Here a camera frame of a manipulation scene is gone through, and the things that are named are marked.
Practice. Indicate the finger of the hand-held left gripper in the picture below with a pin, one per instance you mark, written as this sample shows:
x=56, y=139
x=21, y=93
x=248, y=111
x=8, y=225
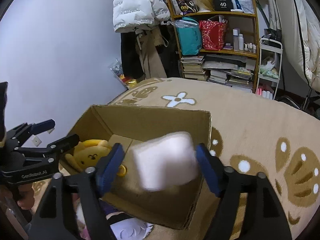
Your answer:
x=66, y=142
x=42, y=126

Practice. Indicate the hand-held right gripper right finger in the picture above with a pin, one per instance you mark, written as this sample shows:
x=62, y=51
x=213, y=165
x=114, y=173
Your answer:
x=207, y=168

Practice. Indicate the yellow plush toy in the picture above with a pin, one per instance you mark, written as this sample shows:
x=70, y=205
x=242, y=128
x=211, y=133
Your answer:
x=90, y=156

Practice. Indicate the neat stack of books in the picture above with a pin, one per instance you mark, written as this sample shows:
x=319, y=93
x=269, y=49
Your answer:
x=192, y=67

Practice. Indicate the messy pile of books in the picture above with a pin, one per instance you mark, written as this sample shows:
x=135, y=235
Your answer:
x=225, y=78

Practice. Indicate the printed cardboard box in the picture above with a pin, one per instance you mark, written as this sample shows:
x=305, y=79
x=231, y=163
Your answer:
x=160, y=205

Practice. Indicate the black card box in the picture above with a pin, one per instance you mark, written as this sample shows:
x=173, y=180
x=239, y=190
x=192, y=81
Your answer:
x=223, y=3

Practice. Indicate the teal bag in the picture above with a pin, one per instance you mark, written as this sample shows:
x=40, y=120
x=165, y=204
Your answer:
x=188, y=40

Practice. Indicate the pale pink soft cushion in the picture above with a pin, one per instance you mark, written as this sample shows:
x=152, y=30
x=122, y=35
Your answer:
x=165, y=162

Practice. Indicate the beige patterned blanket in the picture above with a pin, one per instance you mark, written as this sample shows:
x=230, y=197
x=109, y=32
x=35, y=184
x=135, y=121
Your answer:
x=250, y=130

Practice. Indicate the row of small bottles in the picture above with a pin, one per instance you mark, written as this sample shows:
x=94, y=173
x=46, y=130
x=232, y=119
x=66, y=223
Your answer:
x=250, y=48

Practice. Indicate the short white bottle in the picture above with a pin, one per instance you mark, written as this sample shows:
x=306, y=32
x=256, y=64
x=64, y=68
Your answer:
x=241, y=42

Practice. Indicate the tall white bottle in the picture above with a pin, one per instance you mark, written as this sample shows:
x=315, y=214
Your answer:
x=235, y=40

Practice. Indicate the white puffer jacket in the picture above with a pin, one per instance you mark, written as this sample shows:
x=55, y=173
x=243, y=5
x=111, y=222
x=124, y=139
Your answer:
x=132, y=5

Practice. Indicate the printed plastic bag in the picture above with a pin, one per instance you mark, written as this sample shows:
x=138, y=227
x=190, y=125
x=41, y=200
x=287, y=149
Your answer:
x=116, y=67

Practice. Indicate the white wall socket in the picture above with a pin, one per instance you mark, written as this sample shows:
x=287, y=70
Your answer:
x=37, y=141

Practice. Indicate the black metal clothes rack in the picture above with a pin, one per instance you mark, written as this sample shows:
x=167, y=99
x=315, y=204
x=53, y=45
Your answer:
x=306, y=100

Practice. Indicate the yellow crumpled bag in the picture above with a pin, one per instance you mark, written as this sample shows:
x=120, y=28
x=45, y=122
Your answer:
x=130, y=81

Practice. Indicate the cream puffer coat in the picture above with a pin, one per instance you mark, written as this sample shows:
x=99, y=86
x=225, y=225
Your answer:
x=300, y=30

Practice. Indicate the pink bottles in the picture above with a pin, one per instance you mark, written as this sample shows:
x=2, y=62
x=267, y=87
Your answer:
x=265, y=93

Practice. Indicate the person's left hand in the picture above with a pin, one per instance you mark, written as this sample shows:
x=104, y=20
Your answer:
x=25, y=201

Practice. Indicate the clear plastic bag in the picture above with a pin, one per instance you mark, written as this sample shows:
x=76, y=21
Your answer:
x=185, y=23

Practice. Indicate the red patterned bag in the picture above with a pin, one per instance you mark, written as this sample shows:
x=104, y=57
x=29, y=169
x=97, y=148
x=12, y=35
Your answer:
x=212, y=36

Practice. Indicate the white trolley cart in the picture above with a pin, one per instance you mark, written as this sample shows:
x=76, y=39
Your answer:
x=267, y=76

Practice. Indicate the wooden shelf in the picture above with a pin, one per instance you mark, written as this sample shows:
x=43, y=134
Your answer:
x=220, y=51

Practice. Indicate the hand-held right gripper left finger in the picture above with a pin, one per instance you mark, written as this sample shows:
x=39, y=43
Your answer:
x=110, y=170

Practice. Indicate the white green plush toy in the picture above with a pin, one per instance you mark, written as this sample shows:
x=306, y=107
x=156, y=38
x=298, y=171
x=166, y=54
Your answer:
x=268, y=66

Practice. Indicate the black hanging clothes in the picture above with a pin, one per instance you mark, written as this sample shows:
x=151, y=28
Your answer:
x=127, y=55

